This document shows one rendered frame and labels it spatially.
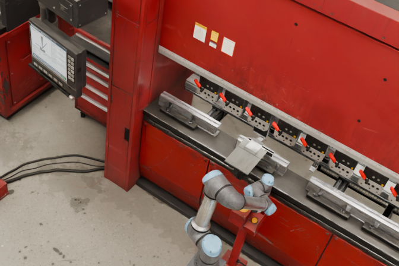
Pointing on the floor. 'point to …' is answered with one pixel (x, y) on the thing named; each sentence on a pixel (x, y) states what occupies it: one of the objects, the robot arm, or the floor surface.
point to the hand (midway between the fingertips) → (256, 211)
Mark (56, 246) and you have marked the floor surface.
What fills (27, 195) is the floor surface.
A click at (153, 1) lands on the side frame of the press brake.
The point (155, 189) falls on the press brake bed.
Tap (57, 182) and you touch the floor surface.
